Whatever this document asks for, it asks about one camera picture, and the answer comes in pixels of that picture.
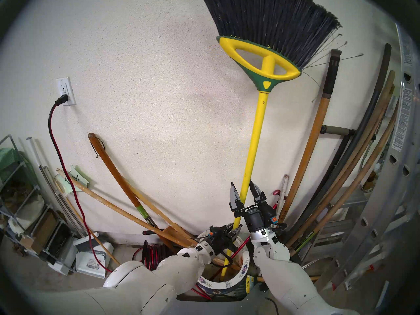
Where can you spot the thin wooden stick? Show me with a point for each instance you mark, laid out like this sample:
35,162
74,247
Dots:
105,248

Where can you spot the aluminium extension ladder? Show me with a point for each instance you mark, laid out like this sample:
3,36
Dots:
403,120

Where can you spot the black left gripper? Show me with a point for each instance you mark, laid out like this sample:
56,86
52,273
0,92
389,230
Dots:
218,240

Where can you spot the tan wooden pole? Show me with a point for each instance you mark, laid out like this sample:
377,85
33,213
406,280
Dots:
389,76
388,96

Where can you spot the thin red rod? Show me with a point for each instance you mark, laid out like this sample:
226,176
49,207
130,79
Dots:
243,244

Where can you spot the black tool with grey crossgrip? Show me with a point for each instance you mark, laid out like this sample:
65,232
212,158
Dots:
338,130

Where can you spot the black storage bin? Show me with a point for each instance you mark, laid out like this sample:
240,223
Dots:
60,242

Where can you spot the black rubber tool grip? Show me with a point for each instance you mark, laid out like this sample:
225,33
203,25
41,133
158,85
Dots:
149,232

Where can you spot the green mesh bundle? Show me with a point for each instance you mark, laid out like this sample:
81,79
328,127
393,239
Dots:
10,160

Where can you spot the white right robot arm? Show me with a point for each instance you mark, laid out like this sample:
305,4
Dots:
285,278

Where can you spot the brown cardboard box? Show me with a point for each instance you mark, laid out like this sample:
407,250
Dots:
42,229

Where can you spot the yellow broom with black bristles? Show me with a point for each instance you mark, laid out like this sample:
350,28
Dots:
259,120

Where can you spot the floral ceramic pot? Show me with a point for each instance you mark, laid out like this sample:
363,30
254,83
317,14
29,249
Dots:
229,286

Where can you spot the wooden pole with green end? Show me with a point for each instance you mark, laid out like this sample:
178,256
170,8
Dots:
357,182

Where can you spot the bundle of metal strips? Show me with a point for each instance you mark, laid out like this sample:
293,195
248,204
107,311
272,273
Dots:
62,202

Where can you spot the white plastic bag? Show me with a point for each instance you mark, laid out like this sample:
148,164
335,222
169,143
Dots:
29,206

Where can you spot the pale green labelled tag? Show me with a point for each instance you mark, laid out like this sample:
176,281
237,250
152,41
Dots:
77,179

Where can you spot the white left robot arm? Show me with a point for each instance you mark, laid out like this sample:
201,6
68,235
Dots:
147,284

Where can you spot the pale wooden stick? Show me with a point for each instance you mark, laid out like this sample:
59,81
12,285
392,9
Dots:
157,210

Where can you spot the white plastic pipe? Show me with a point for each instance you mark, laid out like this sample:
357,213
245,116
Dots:
32,150

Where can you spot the brown stick with green band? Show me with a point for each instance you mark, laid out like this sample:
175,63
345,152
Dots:
111,166

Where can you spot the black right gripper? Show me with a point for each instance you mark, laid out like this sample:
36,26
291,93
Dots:
257,219

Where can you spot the white wall outlet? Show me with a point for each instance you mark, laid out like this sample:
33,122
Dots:
65,89

